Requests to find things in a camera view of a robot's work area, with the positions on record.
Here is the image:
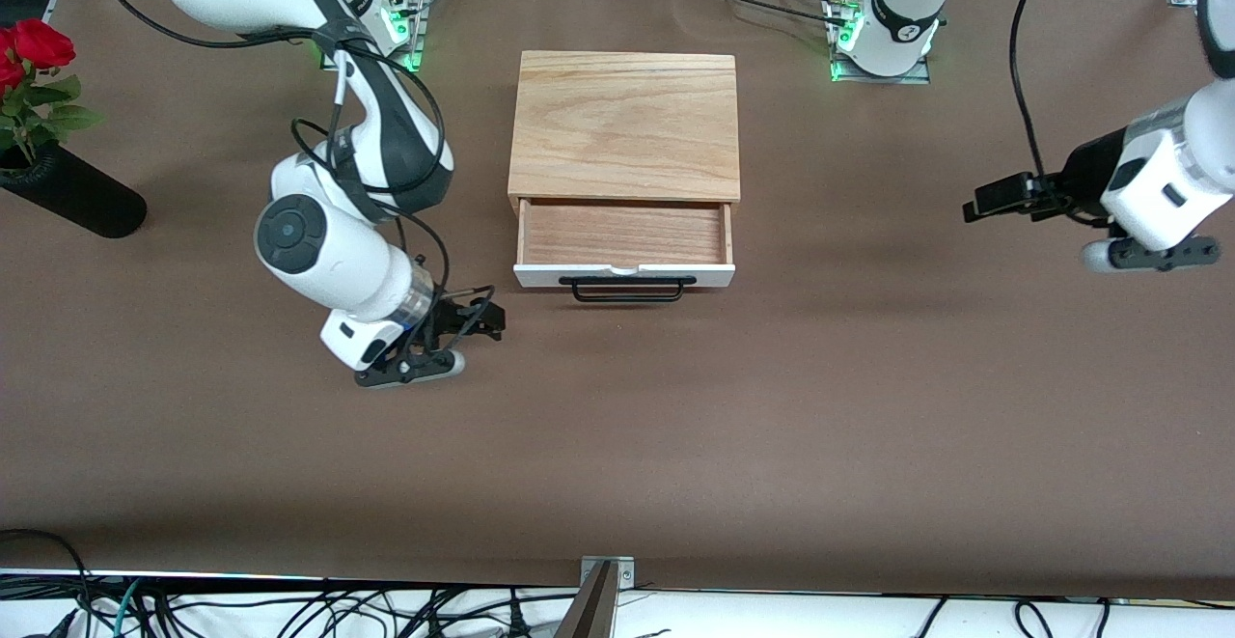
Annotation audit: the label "white-front wooden drawer with handle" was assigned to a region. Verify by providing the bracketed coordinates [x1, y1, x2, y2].
[512, 198, 737, 290]

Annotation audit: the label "black metal drawer handle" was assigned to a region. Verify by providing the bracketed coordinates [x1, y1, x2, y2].
[559, 275, 698, 305]

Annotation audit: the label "light wooden drawer cabinet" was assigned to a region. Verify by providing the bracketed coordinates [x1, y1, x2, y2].
[508, 50, 742, 210]

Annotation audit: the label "brown table cover sheet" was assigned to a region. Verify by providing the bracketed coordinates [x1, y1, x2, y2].
[0, 0, 1235, 602]

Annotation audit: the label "black cylindrical vase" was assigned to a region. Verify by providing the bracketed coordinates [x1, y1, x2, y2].
[0, 141, 149, 239]

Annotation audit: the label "green rose leaves and stems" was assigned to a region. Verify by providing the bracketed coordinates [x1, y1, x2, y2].
[0, 73, 105, 172]

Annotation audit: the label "red artificial rose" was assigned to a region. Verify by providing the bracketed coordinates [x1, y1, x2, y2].
[12, 18, 77, 70]
[0, 28, 26, 92]

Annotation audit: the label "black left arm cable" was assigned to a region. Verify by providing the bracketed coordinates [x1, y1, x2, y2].
[1008, 0, 1074, 180]

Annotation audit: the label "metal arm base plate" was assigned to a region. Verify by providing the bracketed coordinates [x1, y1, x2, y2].
[321, 0, 431, 75]
[828, 0, 933, 86]

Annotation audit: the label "metal table edge bracket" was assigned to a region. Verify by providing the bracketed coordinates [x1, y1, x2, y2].
[579, 556, 637, 590]

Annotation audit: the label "dark camera mount pole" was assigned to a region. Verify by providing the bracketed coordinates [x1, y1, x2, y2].
[552, 561, 619, 638]

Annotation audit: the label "teal floor cable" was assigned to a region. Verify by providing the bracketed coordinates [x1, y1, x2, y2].
[111, 577, 148, 638]

